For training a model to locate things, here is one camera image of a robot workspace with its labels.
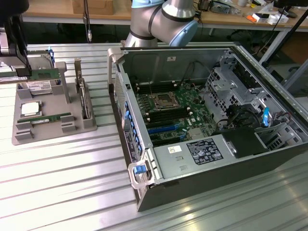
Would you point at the wooden workbench with clutter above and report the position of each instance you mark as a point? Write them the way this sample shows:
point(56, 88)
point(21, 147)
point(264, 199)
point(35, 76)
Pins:
point(240, 20)

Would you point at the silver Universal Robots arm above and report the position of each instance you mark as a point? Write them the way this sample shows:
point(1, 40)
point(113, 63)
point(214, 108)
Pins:
point(166, 16)

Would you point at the grey parts rack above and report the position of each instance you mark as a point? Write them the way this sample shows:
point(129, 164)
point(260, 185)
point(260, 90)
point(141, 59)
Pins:
point(55, 108)

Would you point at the metal drive cage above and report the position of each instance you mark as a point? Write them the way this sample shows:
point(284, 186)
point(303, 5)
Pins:
point(223, 84)

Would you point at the silver chipset heatsink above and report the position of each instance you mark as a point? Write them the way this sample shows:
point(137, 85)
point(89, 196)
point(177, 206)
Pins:
point(195, 134)

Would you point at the graphics card with bracket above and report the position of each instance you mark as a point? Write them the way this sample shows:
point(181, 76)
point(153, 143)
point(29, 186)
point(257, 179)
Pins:
point(84, 101)

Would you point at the blue expansion slot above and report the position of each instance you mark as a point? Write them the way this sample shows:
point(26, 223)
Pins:
point(162, 129)

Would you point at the locking lever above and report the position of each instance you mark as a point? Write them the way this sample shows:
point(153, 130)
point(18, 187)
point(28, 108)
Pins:
point(150, 87)

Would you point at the black computer mouse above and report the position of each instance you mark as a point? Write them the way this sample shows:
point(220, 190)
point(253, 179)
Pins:
point(292, 14)

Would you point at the silver hard disk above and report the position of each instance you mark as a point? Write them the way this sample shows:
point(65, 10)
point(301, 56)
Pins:
point(39, 86)

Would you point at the black RAM slot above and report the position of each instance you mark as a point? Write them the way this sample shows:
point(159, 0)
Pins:
point(156, 84)
point(170, 117)
point(157, 89)
point(167, 111)

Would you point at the grey power supply unit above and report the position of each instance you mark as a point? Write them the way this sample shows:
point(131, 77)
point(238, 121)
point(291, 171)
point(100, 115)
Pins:
point(173, 163)

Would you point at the blue drive bay clip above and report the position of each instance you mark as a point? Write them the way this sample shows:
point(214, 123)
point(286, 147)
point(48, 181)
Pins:
point(265, 116)

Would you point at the orange and white box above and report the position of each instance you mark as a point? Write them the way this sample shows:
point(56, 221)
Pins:
point(257, 18)

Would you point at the grey metal cabinet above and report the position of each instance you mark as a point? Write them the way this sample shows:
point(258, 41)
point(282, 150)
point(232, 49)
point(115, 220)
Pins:
point(296, 79)

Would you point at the cardboard box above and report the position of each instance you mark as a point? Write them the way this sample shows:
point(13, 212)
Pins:
point(96, 6)

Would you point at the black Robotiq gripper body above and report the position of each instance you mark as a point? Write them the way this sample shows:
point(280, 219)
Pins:
point(12, 6)

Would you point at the open black PC case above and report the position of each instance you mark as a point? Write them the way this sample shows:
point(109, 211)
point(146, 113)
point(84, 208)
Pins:
point(216, 173)

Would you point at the CPU socket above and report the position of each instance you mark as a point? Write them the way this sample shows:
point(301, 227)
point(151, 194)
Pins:
point(166, 100)

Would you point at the green motherboard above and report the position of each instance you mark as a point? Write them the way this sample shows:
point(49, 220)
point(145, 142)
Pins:
point(192, 106)

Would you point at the white tape roll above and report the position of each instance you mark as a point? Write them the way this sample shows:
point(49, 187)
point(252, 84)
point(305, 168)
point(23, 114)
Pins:
point(272, 20)

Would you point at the black tripod pole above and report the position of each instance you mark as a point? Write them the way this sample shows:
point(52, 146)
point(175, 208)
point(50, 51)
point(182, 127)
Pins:
point(297, 27)

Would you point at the green RAM stick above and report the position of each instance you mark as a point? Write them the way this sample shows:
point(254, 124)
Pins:
point(45, 74)
point(48, 118)

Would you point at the black plastic shroud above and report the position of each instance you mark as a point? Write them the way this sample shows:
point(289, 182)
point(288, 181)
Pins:
point(243, 142)

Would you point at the black expansion slot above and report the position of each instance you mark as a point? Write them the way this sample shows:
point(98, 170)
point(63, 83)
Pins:
point(166, 140)

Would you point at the silver CPU chip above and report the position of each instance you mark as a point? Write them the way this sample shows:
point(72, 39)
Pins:
point(30, 109)

